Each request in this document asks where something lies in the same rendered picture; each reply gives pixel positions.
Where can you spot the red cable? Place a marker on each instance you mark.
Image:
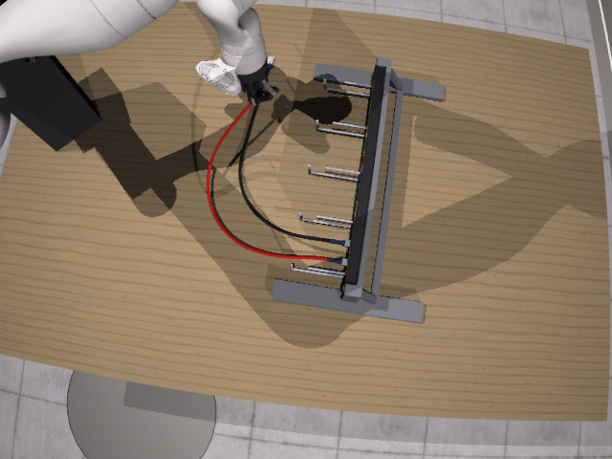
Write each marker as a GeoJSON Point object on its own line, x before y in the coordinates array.
{"type": "Point", "coordinates": [224, 230]}

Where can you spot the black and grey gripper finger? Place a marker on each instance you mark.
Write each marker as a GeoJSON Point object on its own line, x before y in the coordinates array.
{"type": "Point", "coordinates": [247, 95]}
{"type": "Point", "coordinates": [268, 93]}

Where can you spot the black patch cord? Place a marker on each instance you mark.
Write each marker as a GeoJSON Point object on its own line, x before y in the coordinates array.
{"type": "Point", "coordinates": [334, 241]}

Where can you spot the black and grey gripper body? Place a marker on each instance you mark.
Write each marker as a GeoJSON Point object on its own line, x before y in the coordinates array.
{"type": "Point", "coordinates": [257, 77]}

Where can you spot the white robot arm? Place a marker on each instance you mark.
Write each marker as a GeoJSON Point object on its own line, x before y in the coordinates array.
{"type": "Point", "coordinates": [67, 27]}

